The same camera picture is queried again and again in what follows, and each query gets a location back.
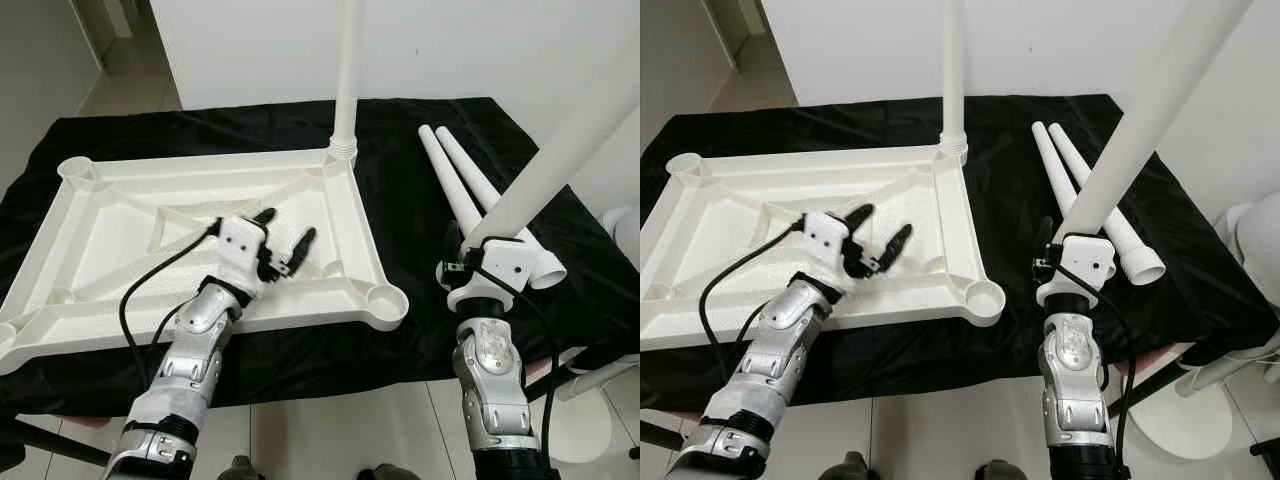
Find white plastic table top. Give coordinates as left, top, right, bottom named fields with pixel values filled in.
left=640, top=145, right=1006, bottom=353
left=0, top=148, right=411, bottom=378

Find white plastic table leg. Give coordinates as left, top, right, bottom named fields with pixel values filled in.
left=328, top=0, right=365, bottom=164
left=417, top=124, right=486, bottom=241
left=1030, top=120, right=1081, bottom=216
left=940, top=0, right=969, bottom=159
left=435, top=125, right=569, bottom=292
left=1047, top=122, right=1168, bottom=288
left=1055, top=0, right=1256, bottom=241
left=458, top=65, right=641, bottom=251

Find black cloth cover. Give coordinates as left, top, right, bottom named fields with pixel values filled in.
left=640, top=93, right=1261, bottom=416
left=0, top=97, right=641, bottom=419

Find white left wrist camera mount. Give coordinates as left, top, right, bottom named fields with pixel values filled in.
left=800, top=210, right=856, bottom=286
left=215, top=215, right=271, bottom=291

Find black metal frame bar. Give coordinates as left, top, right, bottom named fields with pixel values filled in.
left=640, top=420, right=691, bottom=451
left=1108, top=345, right=1191, bottom=416
left=0, top=420, right=111, bottom=469
left=525, top=345, right=601, bottom=401

